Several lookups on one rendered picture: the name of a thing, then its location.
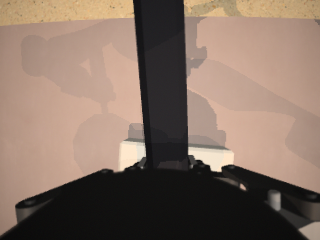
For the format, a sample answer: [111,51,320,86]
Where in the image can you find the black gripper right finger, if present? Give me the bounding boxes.
[188,155,320,240]

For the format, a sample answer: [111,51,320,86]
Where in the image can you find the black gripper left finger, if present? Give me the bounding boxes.
[15,157,148,224]

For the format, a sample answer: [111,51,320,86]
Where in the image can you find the grey frying pan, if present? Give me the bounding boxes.
[133,0,189,171]

